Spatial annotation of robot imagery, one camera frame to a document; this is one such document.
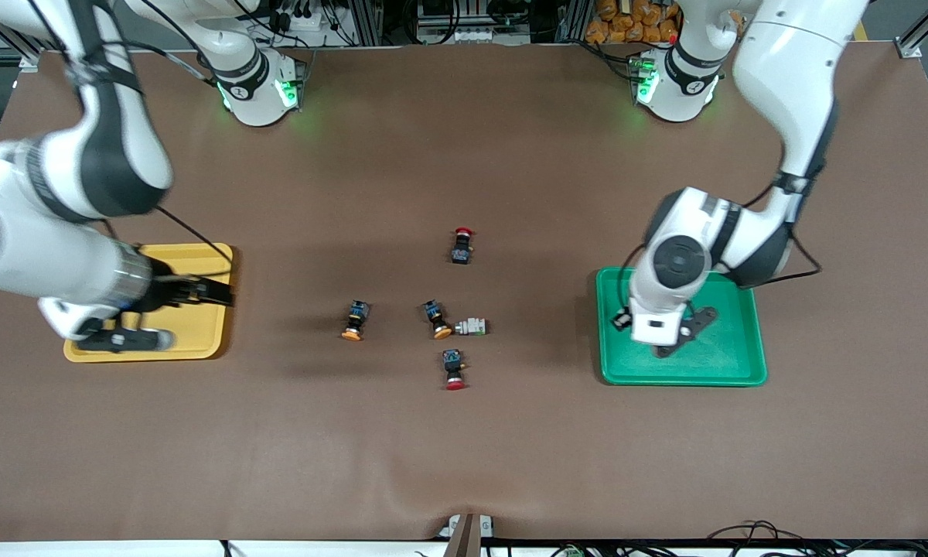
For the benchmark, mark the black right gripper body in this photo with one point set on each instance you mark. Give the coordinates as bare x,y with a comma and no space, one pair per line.
168,292

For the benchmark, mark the yellow mushroom push button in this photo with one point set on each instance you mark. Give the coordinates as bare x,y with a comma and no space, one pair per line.
435,317
355,317

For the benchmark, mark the green push button white body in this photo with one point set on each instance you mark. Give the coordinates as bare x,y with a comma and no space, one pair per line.
472,327

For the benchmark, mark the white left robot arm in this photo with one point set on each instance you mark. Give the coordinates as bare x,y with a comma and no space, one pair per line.
789,70

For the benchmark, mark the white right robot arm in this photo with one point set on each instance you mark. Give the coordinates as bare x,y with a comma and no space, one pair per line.
100,155

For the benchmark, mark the yellow plastic tray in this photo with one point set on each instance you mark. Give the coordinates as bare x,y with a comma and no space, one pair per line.
197,329

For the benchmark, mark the green plastic tray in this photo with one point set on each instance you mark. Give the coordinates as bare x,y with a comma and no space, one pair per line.
723,356

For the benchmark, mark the red mushroom push button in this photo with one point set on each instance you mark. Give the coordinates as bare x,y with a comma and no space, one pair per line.
453,367
462,247

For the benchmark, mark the brown table mat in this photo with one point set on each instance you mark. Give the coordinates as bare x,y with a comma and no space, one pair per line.
464,449

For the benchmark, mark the orange packaged goods pile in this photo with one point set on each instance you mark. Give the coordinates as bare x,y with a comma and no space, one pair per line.
634,22

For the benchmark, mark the white power strip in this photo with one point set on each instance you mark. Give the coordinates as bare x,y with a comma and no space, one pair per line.
470,35

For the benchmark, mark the white left camera bracket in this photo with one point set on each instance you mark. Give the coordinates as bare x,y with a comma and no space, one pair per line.
656,327

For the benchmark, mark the white camera bracket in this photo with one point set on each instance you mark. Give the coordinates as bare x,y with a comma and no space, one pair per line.
77,316
656,327

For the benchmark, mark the white right camera bracket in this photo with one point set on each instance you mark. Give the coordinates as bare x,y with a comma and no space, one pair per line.
77,316

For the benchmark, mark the grey camera stand clamp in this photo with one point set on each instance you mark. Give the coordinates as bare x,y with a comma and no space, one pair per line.
468,530

